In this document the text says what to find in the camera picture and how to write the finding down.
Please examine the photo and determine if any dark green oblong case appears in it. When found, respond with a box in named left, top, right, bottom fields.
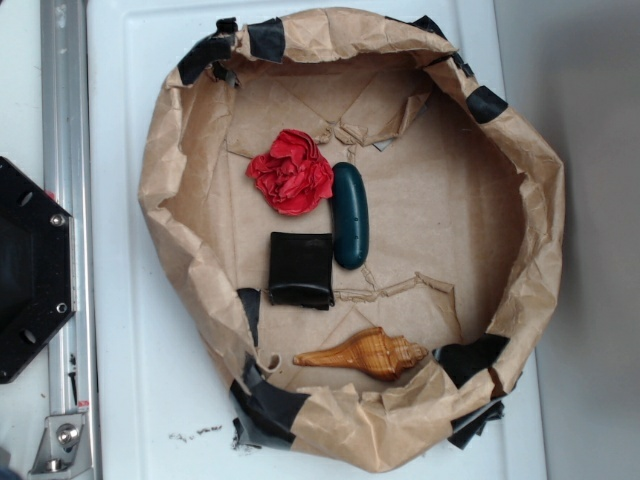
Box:
left=331, top=162, right=369, bottom=270

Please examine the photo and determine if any metal corner bracket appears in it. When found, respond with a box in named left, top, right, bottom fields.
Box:
left=28, top=413, right=92, bottom=479

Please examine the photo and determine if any crumpled red paper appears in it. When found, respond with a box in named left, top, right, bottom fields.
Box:
left=245, top=129, right=334, bottom=216

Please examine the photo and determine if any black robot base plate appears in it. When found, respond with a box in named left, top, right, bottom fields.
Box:
left=1, top=157, right=74, bottom=384

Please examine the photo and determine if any aluminium frame rail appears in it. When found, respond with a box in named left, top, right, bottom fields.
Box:
left=40, top=1, right=103, bottom=479

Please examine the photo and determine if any brown conch shell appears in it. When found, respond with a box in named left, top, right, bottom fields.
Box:
left=293, top=327, right=429, bottom=382

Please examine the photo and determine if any brown paper bin lining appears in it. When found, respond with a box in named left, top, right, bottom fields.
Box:
left=138, top=8, right=565, bottom=472

